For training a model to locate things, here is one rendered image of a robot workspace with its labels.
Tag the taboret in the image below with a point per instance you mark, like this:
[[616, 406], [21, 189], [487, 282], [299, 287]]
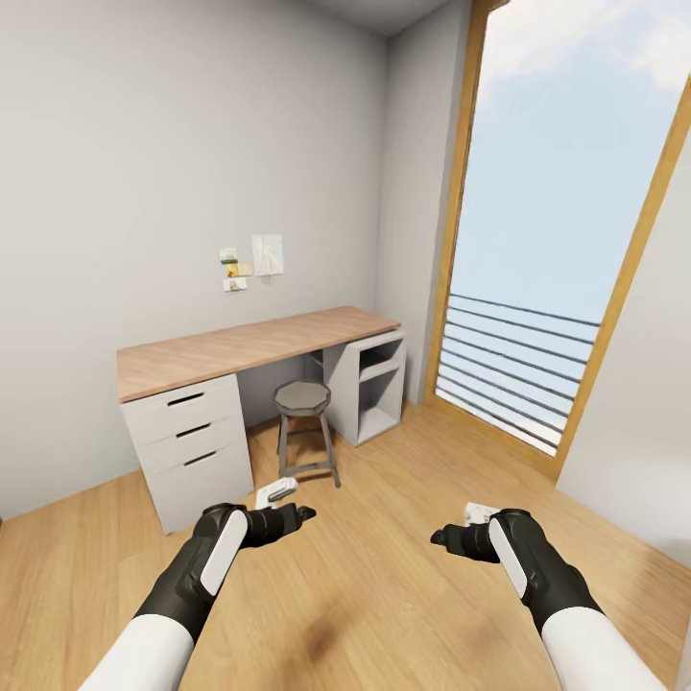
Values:
[[303, 397]]

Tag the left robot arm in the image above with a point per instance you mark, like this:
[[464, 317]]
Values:
[[155, 647]]

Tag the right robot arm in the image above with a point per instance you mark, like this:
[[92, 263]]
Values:
[[587, 651]]

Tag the map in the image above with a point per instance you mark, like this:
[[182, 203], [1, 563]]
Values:
[[267, 254], [243, 270]]

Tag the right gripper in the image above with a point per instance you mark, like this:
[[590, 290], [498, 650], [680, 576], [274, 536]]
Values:
[[461, 541]]

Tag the fixed window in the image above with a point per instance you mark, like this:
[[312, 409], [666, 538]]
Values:
[[573, 114]]

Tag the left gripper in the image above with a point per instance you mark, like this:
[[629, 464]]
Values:
[[282, 521]]

